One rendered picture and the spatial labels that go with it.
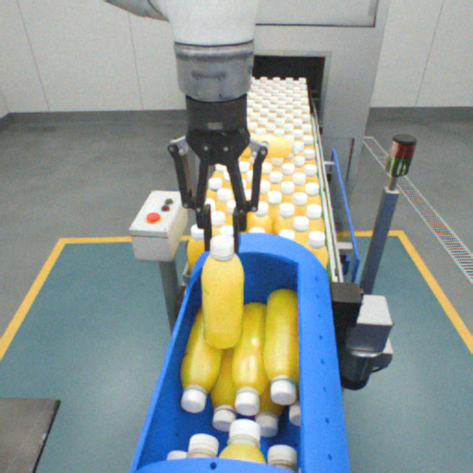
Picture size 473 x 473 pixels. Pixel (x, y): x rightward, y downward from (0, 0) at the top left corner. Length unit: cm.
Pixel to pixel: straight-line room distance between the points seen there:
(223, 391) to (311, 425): 26
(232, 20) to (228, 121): 11
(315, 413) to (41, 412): 49
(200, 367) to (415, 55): 494
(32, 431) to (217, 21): 68
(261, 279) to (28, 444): 49
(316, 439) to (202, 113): 39
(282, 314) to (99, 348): 161
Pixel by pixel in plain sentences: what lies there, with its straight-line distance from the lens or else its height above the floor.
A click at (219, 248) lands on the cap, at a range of 57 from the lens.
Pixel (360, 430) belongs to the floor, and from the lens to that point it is 190.
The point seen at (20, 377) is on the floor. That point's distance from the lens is 224.
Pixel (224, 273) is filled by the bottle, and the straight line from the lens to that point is 59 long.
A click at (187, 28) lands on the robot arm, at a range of 44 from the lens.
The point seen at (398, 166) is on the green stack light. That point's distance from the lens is 113.
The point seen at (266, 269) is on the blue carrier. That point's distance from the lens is 75.
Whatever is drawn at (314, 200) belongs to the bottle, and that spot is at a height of 107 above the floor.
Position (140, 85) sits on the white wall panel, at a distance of 501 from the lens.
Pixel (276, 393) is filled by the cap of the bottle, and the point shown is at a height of 112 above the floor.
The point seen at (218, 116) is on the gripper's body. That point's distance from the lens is 46.
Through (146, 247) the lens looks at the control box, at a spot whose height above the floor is 105.
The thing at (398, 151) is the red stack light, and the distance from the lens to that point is 112.
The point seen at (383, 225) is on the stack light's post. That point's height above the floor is 98.
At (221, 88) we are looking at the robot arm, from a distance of 44.
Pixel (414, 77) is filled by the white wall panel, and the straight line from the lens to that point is 539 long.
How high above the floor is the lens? 164
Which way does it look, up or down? 36 degrees down
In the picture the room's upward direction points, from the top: straight up
